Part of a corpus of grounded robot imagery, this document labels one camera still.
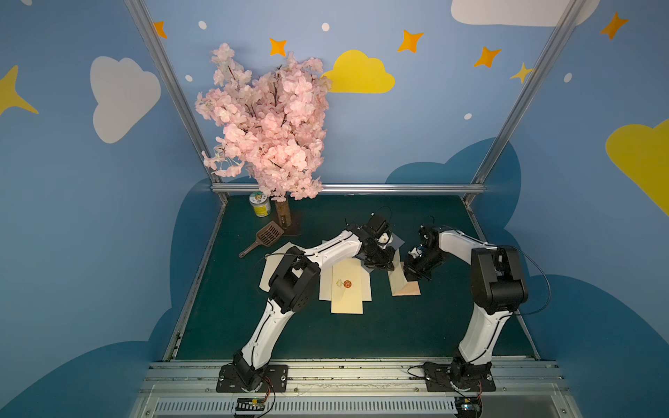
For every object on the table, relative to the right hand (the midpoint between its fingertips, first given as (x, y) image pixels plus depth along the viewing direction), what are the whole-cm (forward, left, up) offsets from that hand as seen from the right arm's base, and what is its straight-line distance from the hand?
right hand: (404, 277), depth 93 cm
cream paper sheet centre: (-4, +29, -1) cm, 29 cm away
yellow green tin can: (+28, +59, +5) cm, 66 cm away
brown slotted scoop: (+16, +56, -1) cm, 59 cm away
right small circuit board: (-37, -15, -5) cm, 41 cm away
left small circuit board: (-41, +47, -4) cm, 62 cm away
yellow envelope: (-4, +21, -2) cm, 21 cm away
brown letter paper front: (-5, +3, +3) cm, 7 cm away
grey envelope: (+18, +1, -4) cm, 18 cm away
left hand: (+2, +4, +6) cm, 7 cm away
